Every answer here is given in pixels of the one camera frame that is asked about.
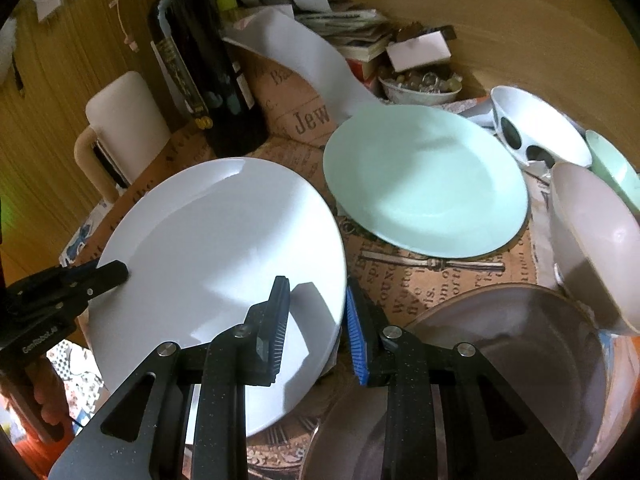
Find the small mint green bowl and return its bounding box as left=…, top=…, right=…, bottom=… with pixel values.
left=585, top=130, right=640, bottom=216

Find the red box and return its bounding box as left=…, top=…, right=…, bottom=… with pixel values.
left=345, top=57, right=382, bottom=95

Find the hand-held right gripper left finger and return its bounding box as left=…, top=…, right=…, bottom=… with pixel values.
left=47, top=276, right=292, bottom=480

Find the person's left hand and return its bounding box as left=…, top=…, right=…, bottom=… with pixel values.
left=10, top=355, right=68, bottom=443

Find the cream jug with handle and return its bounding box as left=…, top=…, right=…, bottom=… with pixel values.
left=74, top=71, right=173, bottom=190

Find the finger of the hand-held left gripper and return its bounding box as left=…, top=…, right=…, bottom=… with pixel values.
left=55, top=260, right=130, bottom=318

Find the stack of books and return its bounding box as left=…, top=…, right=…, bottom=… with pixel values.
left=300, top=7, right=392, bottom=61

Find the newspaper print tablecloth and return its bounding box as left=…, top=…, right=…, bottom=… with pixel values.
left=60, top=55, right=640, bottom=480

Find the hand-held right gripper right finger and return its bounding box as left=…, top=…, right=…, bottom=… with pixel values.
left=345, top=276, right=581, bottom=480

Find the dark wine bottle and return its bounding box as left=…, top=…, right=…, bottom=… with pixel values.
left=145, top=0, right=268, bottom=158

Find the brown grey plate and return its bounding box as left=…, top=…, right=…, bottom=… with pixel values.
left=300, top=282, right=613, bottom=480

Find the blue cartoon printed cloth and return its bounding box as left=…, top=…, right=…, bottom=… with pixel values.
left=62, top=217, right=103, bottom=267

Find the white plate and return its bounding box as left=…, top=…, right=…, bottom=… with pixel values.
left=89, top=156, right=348, bottom=438

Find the orange cloth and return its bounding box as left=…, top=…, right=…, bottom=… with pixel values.
left=9, top=430, right=43, bottom=461

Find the patterned floor mat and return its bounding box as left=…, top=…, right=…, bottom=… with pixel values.
left=46, top=339, right=108, bottom=413

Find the white paper sheet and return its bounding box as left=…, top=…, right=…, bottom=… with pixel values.
left=222, top=5, right=381, bottom=126

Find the white bowl with black dots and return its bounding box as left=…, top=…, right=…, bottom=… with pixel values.
left=490, top=86, right=593, bottom=170

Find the small bowl of trinkets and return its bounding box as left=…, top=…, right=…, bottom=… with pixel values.
left=378, top=71, right=463, bottom=107

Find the white earphone cable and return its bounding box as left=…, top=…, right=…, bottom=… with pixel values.
left=104, top=0, right=139, bottom=54

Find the mint green plate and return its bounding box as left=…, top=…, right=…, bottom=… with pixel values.
left=322, top=104, right=530, bottom=260

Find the white card box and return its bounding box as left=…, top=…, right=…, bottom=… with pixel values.
left=386, top=30, right=452, bottom=72

